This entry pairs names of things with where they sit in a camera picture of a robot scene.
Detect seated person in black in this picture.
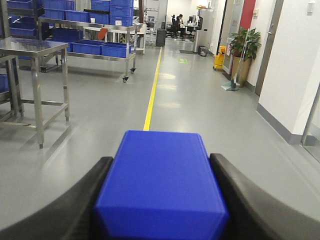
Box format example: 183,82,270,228
171,14,186,40

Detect small blue plastic box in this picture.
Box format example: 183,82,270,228
93,130,229,240

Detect steel work table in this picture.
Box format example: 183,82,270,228
0,37,70,149

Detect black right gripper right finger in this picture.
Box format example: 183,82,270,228
209,153,320,240

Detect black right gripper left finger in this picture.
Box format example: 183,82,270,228
0,156,113,240

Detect dark trash bin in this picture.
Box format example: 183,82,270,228
155,28,167,47

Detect tall potted green plant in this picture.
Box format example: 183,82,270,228
230,27,261,88

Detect steel wheeled shelf cart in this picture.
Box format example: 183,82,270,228
38,17,143,83

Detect yellow mop bucket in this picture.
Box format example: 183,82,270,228
213,46,226,70

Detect blue plastic crate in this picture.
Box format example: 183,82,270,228
101,42,132,58
72,40,105,55

